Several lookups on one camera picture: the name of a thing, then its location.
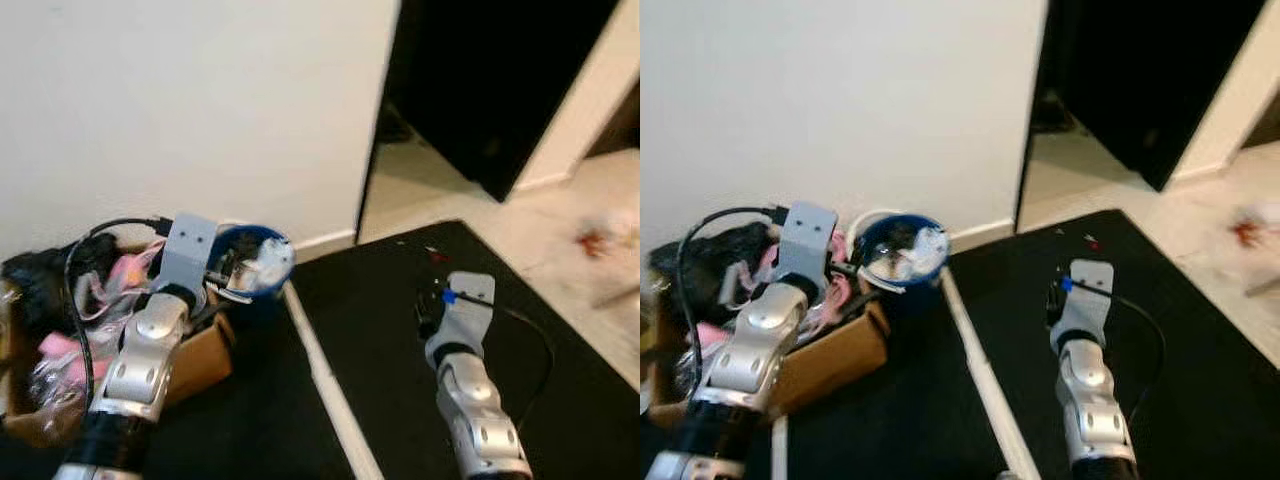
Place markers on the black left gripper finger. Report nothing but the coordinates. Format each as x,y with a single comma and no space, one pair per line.
868,266
244,266
872,285
236,291

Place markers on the blue cup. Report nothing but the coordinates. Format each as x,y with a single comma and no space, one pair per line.
240,248
885,243

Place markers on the crumpled white tissue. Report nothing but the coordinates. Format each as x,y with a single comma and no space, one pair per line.
925,250
270,262

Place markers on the black floor mat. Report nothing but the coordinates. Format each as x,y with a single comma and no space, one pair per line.
270,420
380,330
1000,330
880,440

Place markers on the brown cardboard box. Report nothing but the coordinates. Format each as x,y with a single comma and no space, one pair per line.
200,365
835,355

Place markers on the pink plastic packaging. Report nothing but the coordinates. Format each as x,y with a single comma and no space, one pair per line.
748,280
125,275

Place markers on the black plastic bag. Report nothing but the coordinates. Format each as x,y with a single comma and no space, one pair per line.
720,255
45,275

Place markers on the black door panel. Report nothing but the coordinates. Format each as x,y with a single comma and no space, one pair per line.
1140,80
500,80

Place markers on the grey-blue right wrist camera mount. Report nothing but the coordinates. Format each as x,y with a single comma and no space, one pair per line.
465,310
1085,300

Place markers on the grey-blue wrist camera mount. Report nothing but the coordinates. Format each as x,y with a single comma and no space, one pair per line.
465,310
1085,300
805,240
185,250

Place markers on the grey-blue left wrist camera mount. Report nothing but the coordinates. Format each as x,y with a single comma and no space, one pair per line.
805,240
185,250

